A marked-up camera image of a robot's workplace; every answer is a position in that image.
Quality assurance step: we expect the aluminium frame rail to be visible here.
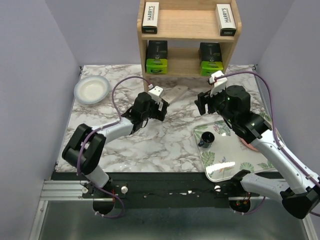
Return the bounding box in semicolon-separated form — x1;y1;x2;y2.
30;180;318;240

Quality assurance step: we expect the floral leaf tray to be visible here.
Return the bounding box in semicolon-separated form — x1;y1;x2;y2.
193;119;276;183

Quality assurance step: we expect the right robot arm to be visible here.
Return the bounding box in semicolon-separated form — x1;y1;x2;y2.
194;85;320;219

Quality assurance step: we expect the black mug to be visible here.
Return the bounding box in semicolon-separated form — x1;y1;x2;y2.
197;131;215;149

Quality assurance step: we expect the white blue-rimmed bowl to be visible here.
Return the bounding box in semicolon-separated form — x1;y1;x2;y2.
73;75;111;105

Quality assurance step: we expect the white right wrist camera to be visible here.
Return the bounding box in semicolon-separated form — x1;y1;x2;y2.
208;70;228;97

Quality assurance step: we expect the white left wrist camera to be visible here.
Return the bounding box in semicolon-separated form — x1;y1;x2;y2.
147;86;164;104

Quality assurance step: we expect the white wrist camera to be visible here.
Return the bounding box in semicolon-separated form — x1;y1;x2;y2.
208;70;228;97
147;86;164;104

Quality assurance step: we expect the pink and cream plate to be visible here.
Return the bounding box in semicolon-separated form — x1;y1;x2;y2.
238;137;259;152

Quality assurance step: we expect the white Harry's box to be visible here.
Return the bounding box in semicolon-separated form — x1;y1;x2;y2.
141;2;160;34
215;4;237;37

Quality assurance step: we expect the green black Gillette box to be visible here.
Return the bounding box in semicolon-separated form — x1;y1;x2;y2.
198;42;224;76

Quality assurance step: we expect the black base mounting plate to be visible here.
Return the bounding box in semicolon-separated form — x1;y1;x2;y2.
82;172;262;213

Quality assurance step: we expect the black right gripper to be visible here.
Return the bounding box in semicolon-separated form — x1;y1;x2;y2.
194;85;237;124

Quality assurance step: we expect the small white H box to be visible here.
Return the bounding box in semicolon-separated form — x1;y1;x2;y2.
162;85;188;105

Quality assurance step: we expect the light wooden shelf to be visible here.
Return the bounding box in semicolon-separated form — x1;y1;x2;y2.
137;0;242;79

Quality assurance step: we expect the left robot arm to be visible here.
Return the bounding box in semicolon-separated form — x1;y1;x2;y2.
61;92;169;198

